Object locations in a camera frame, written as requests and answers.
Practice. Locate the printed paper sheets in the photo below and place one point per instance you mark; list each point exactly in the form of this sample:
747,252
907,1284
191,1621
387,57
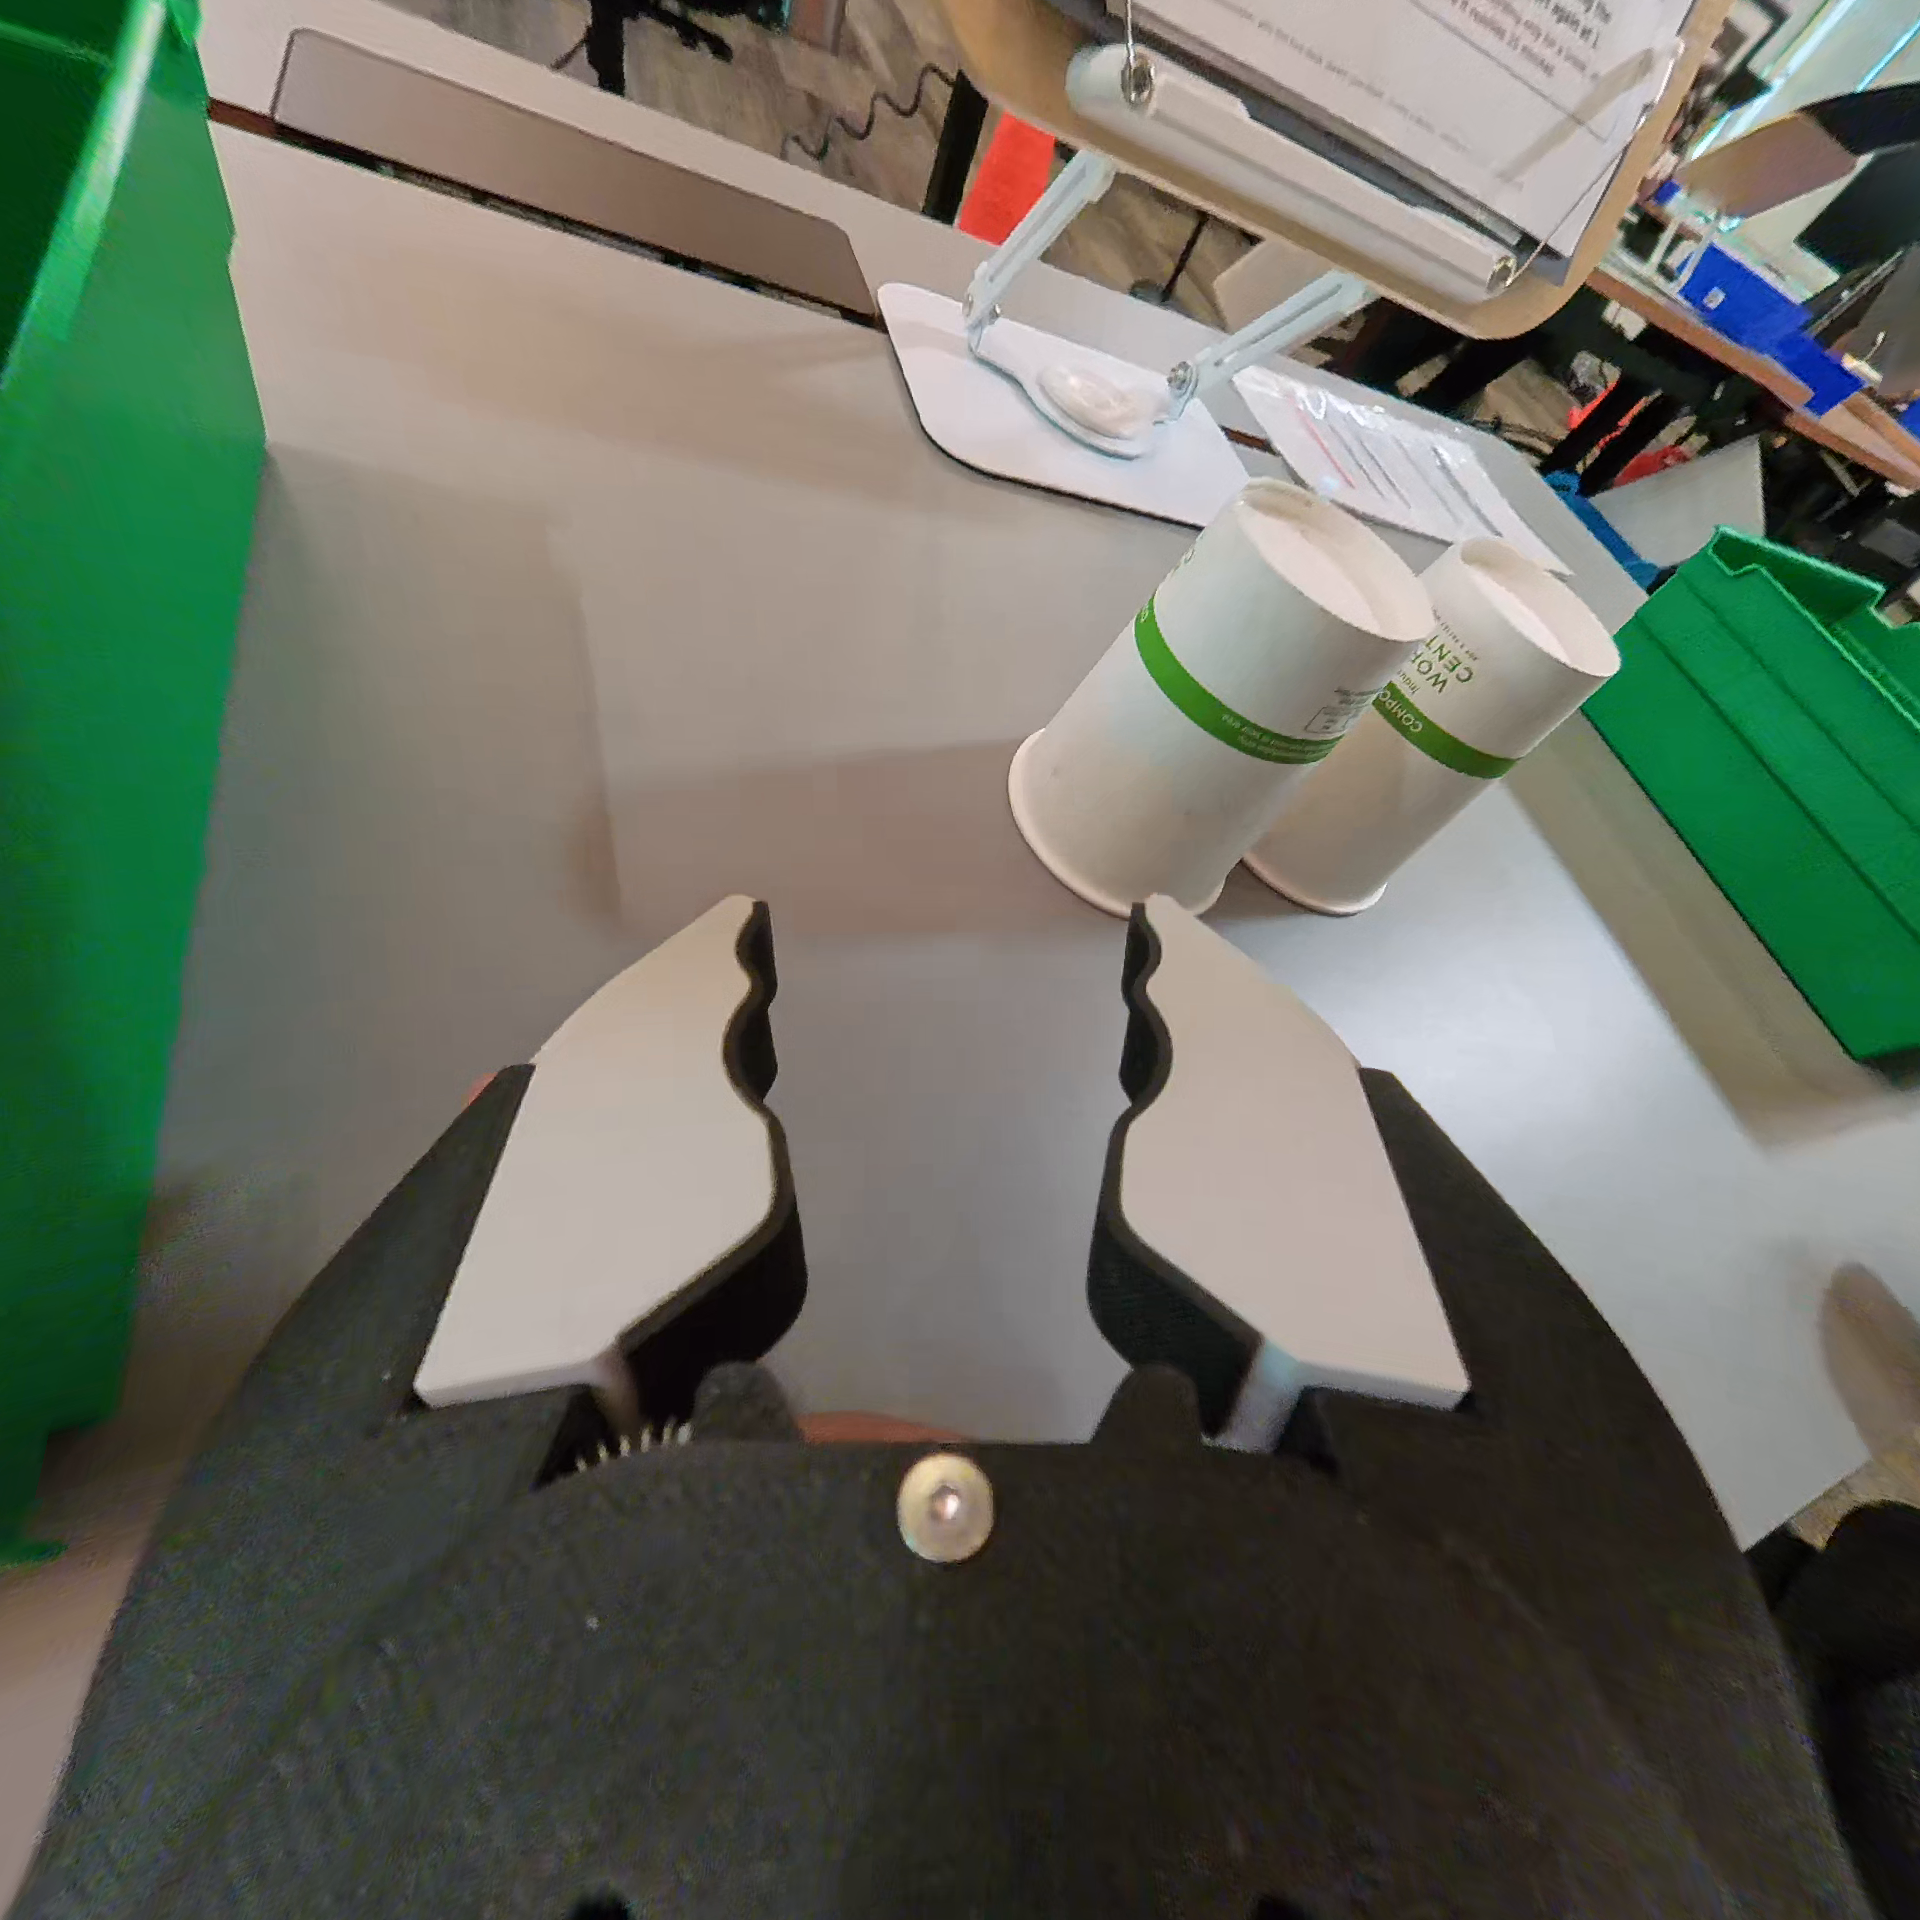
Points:
1349,60

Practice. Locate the green plastic bin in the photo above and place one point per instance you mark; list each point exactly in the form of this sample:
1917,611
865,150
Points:
1756,780
119,901

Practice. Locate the clear sleeve with paper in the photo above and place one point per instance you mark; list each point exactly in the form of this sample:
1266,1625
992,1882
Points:
1395,464

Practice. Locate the blue plastic crate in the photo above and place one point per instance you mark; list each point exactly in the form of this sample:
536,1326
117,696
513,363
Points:
1724,276
1605,532

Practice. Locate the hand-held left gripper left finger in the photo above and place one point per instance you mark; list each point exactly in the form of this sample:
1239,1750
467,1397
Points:
599,1200

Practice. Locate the red plastic object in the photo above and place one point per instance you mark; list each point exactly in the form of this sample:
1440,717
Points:
1003,180

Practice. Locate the black table leg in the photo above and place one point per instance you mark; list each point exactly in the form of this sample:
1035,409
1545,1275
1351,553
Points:
956,148

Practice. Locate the dented white paper cup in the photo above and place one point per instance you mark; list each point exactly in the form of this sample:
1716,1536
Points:
1155,780

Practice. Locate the grey desk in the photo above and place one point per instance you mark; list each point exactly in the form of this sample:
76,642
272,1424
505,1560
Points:
599,675

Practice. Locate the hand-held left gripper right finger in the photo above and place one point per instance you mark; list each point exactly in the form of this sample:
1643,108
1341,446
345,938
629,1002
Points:
1289,1200

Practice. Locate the person's black clothing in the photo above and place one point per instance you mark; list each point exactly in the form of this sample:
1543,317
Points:
1868,1723

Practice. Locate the white folding stand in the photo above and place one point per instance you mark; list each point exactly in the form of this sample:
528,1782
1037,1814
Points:
975,389

